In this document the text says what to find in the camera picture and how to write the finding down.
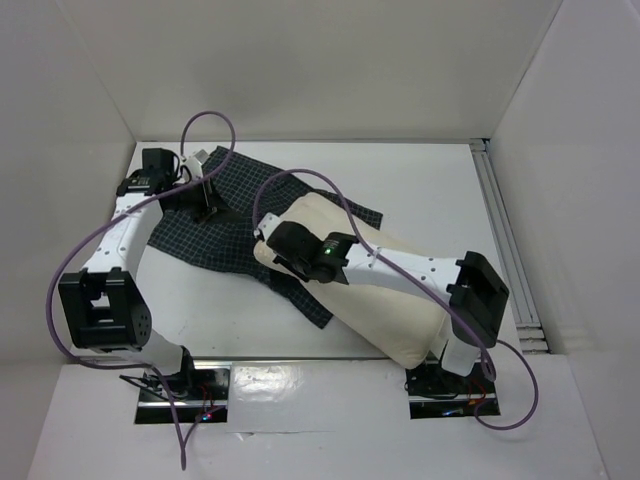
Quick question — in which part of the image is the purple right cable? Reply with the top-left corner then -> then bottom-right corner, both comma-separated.
252,168 -> 540,431

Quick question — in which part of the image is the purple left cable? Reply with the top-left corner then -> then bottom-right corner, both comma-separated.
45,110 -> 237,471

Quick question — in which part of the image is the purple cable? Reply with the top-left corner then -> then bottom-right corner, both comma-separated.
45,110 -> 237,471
252,168 -> 540,431

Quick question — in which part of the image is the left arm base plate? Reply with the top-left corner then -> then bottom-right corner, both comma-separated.
119,363 -> 231,425

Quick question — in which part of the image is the dark checked pillowcase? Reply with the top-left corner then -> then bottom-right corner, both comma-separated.
148,153 -> 383,329

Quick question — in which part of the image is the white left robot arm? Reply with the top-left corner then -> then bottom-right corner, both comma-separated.
58,148 -> 228,399

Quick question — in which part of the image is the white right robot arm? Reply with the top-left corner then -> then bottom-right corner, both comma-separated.
254,214 -> 509,392

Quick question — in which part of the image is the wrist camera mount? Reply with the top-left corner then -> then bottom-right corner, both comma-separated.
253,213 -> 282,242
179,150 -> 209,183

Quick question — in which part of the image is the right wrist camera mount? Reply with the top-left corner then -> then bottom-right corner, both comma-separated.
253,213 -> 282,242

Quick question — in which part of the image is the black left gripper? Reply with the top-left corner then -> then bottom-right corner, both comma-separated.
166,173 -> 239,227

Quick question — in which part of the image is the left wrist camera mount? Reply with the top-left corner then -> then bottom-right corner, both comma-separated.
179,150 -> 209,183

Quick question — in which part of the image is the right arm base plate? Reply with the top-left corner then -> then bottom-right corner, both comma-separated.
404,363 -> 501,420

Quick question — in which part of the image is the aluminium rail frame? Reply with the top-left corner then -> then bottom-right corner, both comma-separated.
470,139 -> 551,355

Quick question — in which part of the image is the cream pillow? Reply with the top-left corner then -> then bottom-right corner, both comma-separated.
254,193 -> 450,369

